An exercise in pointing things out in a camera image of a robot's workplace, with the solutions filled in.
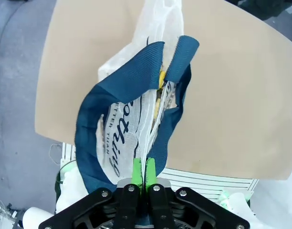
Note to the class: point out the white crumpled plastic cover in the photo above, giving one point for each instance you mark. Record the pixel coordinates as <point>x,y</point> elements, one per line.
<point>69,190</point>
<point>236,207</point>

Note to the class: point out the white ribbed base plate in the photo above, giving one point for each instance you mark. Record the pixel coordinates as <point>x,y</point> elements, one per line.
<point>196,177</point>

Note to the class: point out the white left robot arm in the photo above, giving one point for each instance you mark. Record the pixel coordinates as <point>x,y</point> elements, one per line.
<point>36,217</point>

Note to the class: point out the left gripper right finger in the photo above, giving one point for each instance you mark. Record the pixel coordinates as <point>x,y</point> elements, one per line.
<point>161,207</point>

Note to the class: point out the yellow utility knife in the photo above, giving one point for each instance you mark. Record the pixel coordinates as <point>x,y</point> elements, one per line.
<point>162,78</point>

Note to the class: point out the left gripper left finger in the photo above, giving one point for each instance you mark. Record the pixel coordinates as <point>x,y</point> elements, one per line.
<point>129,207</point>

